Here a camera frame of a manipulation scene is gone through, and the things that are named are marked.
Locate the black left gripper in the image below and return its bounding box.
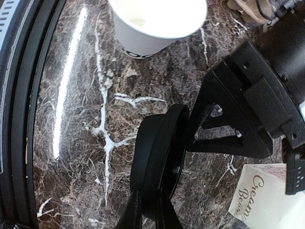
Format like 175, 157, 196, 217
184, 1, 305, 195

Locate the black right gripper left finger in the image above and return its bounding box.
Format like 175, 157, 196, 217
115, 190, 142, 229

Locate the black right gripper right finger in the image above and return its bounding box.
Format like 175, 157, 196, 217
155, 188, 178, 229

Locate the single black cup lid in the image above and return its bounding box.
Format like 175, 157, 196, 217
130, 104, 189, 220

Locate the white paper takeout bag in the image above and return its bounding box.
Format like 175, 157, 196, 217
228, 163, 305, 229

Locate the brown cardboard cup carrier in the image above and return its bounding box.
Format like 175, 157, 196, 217
227, 0, 274, 24

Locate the white paper coffee cup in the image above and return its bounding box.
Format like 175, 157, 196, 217
109, 0, 207, 59

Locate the black table front rail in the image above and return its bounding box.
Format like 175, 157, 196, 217
0, 0, 65, 229

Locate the white slotted cable duct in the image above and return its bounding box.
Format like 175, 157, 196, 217
0, 0, 20, 41

